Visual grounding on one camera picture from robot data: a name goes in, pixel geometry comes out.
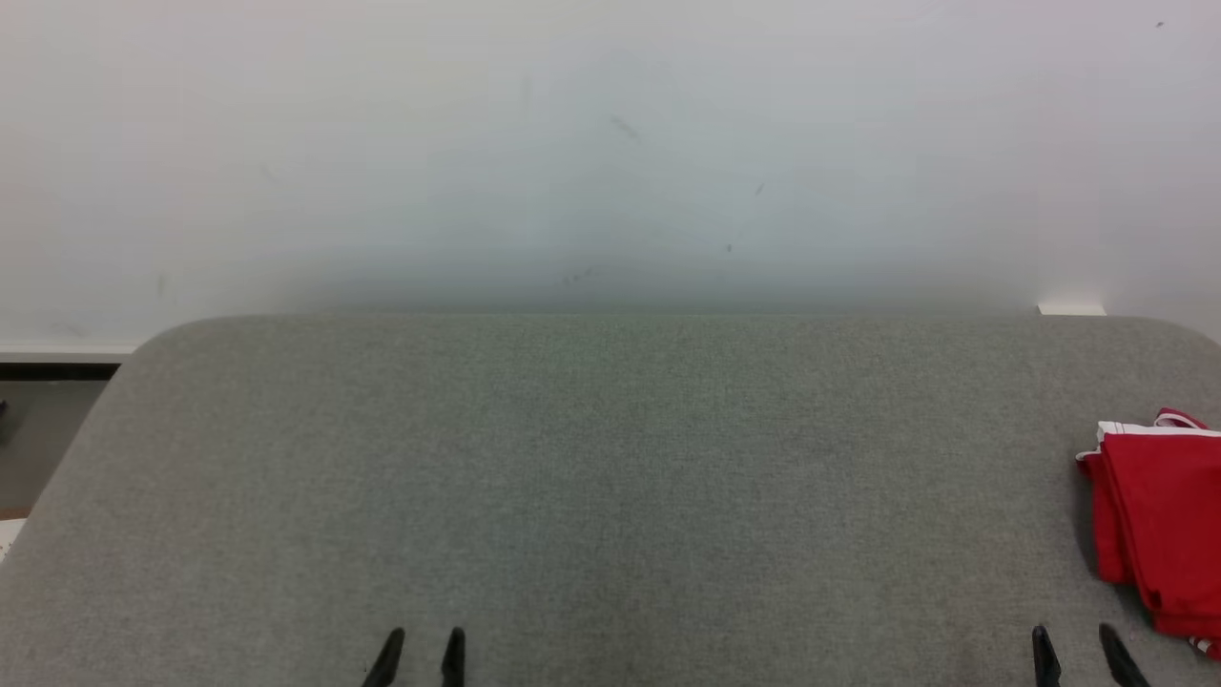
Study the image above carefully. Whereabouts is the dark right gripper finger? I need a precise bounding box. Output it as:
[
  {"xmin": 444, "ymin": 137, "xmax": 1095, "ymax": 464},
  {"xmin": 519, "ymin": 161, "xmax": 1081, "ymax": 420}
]
[
  {"xmin": 1098, "ymin": 623, "xmax": 1152, "ymax": 687},
  {"xmin": 1031, "ymin": 624, "xmax": 1063, "ymax": 687}
]

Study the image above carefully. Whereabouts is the red and white garment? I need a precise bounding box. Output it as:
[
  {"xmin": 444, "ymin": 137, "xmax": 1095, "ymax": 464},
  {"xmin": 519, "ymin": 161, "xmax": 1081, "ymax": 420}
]
[{"xmin": 1075, "ymin": 419, "xmax": 1221, "ymax": 640}]

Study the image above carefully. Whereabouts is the folded red Bulls jersey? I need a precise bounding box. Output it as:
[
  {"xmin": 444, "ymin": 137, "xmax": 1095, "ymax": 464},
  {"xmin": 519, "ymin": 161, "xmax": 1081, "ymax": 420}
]
[{"xmin": 1153, "ymin": 407, "xmax": 1221, "ymax": 661}]

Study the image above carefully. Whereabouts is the grey fabric sofa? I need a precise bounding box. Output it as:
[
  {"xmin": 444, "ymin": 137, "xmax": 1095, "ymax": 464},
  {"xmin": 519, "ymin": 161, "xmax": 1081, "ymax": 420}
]
[{"xmin": 0, "ymin": 313, "xmax": 1221, "ymax": 687}]

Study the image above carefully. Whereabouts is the white and black baseboard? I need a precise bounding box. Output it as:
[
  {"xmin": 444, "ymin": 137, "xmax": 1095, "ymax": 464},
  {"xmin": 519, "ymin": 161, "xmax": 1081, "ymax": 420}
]
[{"xmin": 0, "ymin": 341, "xmax": 140, "ymax": 384}]

